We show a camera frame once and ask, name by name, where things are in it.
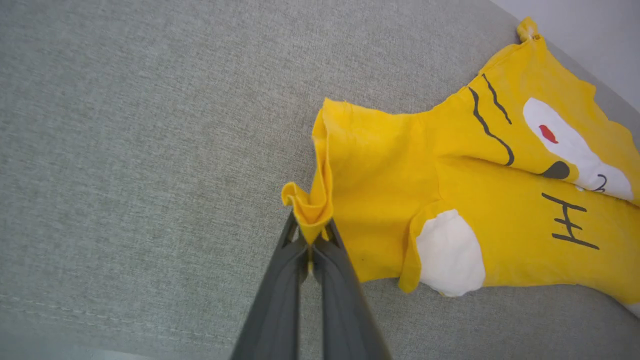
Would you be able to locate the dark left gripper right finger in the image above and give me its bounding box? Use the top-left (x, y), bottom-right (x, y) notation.
top-left (312, 219), bottom-right (394, 360)

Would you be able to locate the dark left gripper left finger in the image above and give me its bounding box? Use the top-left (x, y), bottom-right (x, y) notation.
top-left (229, 212), bottom-right (309, 360)

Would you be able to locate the yellow cartoon print shirt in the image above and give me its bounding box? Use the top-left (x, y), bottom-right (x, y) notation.
top-left (280, 17), bottom-right (640, 319)

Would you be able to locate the grey fabric sofa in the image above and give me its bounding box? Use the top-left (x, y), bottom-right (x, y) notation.
top-left (0, 0), bottom-right (640, 360)

